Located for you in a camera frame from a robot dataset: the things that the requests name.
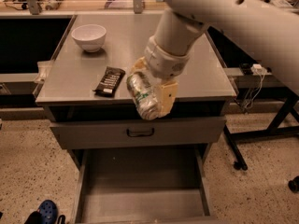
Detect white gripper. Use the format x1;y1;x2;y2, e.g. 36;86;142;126
130;36;190;117

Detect silver green 7up can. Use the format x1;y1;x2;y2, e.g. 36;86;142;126
126;71;160;120

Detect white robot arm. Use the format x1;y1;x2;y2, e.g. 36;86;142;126
127;0;299;120

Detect closed upper grey drawer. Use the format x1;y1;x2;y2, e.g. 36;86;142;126
50;117;226;149

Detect grey drawer cabinet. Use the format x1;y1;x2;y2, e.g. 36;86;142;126
33;12;238;224

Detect open grey drawer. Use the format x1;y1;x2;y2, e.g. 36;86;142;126
70;146;216;224

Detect black snack bar wrapper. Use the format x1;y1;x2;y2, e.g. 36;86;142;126
94;66;125;98

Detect white ceramic bowl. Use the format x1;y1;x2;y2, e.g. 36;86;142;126
71;24;107;52

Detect white power adapter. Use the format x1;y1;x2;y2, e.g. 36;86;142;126
251;63;267;75

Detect black table stand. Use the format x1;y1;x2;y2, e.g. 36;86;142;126
223;91;299;171

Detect blue croc shoe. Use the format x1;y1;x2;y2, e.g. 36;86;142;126
24;200;58;224

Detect black caster wheel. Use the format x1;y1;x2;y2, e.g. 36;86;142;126
288;175;299;193

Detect black drawer handle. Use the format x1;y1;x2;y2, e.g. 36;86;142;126
126;128;155;138

